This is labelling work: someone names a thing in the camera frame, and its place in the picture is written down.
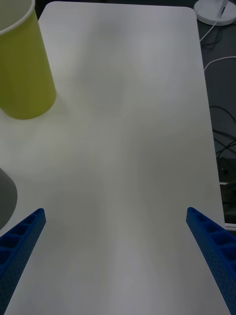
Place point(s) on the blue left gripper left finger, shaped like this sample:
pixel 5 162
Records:
pixel 19 251

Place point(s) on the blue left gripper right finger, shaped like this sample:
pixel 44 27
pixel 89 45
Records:
pixel 216 253

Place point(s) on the grey plastic waste bin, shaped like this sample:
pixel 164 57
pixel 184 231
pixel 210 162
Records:
pixel 7 197

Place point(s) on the yellow-green plastic waste bin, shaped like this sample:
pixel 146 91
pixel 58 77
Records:
pixel 24 73

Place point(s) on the white round lamp base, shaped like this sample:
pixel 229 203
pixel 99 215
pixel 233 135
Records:
pixel 209 14

